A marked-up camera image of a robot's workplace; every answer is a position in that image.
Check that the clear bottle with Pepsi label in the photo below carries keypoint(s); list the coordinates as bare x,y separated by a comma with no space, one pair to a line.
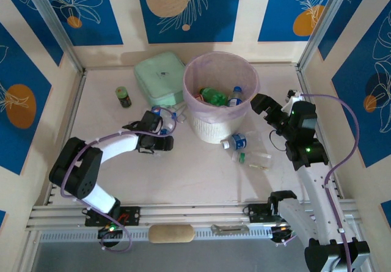
156,110

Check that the crushed blue label bottle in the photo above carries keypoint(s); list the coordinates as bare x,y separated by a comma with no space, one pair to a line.
234,99

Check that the blue label bottle white cap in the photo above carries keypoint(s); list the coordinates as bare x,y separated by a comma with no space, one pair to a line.
238,140

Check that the crushed green plastic bottle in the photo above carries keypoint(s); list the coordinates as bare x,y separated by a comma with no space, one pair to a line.
215,97

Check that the white bin with pink liner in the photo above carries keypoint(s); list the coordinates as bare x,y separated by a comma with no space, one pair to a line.
214,128

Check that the clear bottle green label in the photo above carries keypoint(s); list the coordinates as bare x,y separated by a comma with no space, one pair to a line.
242,157

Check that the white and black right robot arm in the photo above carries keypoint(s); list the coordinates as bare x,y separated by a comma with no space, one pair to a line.
314,192

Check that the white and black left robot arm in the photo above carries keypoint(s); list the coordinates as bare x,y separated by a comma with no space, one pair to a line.
119,145

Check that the dark jar with green lid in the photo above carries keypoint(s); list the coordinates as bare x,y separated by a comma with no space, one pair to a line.
123,97

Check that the pale green square container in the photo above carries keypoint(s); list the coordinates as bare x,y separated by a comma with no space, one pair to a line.
159,76

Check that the aluminium table edge rail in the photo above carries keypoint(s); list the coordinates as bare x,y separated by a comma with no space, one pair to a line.
189,214

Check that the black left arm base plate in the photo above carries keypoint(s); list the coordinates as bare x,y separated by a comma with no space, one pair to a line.
131,215

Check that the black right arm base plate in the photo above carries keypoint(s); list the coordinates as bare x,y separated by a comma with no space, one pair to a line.
256,212

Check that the aluminium frame post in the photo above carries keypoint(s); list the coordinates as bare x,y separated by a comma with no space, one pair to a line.
52,18
323,21

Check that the small metal bracket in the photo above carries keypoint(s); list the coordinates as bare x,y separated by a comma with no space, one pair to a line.
229,229

